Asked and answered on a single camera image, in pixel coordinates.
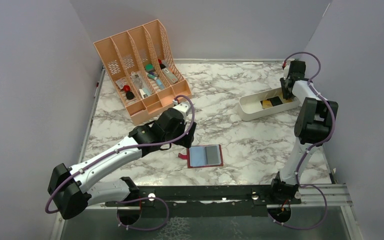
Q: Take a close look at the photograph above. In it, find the red leather card holder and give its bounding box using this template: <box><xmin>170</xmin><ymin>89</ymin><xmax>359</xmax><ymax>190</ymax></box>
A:
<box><xmin>177</xmin><ymin>144</ymin><xmax>224</xmax><ymax>169</ymax></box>

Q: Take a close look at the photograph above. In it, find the black round cap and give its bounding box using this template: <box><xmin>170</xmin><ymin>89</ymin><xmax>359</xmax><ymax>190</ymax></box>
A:
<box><xmin>125</xmin><ymin>91</ymin><xmax>135</xmax><ymax>100</ymax></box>

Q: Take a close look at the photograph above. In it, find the black vip card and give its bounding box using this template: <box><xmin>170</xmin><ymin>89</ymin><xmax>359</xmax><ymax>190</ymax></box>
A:
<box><xmin>267</xmin><ymin>96</ymin><xmax>283</xmax><ymax>107</ymax></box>

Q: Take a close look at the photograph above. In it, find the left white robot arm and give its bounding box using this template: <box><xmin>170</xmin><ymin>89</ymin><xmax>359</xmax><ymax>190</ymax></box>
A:
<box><xmin>45</xmin><ymin>103</ymin><xmax>197</xmax><ymax>220</ymax></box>

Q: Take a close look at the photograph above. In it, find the white plastic tray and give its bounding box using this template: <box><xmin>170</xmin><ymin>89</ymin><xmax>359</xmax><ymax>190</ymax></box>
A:
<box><xmin>237</xmin><ymin>88</ymin><xmax>300</xmax><ymax>121</ymax></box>

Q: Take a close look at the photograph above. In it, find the light blue marker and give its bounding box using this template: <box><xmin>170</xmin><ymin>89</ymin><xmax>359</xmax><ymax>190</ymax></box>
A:
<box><xmin>147</xmin><ymin>73</ymin><xmax>165</xmax><ymax>90</ymax></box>

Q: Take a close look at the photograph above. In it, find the black mounting base rail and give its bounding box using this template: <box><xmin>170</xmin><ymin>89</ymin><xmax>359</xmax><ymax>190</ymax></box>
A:
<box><xmin>104</xmin><ymin>179</ymin><xmax>302</xmax><ymax>224</ymax></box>

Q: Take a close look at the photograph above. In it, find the peach desk file organizer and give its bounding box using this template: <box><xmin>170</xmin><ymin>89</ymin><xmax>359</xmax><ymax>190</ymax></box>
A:
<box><xmin>94</xmin><ymin>19</ymin><xmax>192</xmax><ymax>125</ymax></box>

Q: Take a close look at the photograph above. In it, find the clear packaged item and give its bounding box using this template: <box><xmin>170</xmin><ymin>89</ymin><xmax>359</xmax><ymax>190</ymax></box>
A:
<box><xmin>130</xmin><ymin>71</ymin><xmax>152</xmax><ymax>99</ymax></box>

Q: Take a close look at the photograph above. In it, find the red round cap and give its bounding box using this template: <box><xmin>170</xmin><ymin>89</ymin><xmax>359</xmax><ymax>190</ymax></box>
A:
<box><xmin>122</xmin><ymin>84</ymin><xmax>131</xmax><ymax>93</ymax></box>

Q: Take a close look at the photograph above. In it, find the gold card in tray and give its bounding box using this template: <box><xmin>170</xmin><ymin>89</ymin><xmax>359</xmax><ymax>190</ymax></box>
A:
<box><xmin>261</xmin><ymin>100</ymin><xmax>273</xmax><ymax>109</ymax></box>

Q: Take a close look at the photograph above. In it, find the green eraser block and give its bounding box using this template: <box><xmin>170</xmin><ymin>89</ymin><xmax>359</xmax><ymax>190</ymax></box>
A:
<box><xmin>145</xmin><ymin>64</ymin><xmax>155</xmax><ymax>72</ymax></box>

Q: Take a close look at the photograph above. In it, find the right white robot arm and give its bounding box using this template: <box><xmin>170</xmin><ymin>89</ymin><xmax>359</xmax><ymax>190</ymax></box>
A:
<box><xmin>268</xmin><ymin>60</ymin><xmax>339</xmax><ymax>204</ymax></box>

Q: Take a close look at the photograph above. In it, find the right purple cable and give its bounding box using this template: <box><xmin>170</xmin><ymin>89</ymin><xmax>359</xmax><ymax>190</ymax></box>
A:
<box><xmin>282</xmin><ymin>51</ymin><xmax>337</xmax><ymax>186</ymax></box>

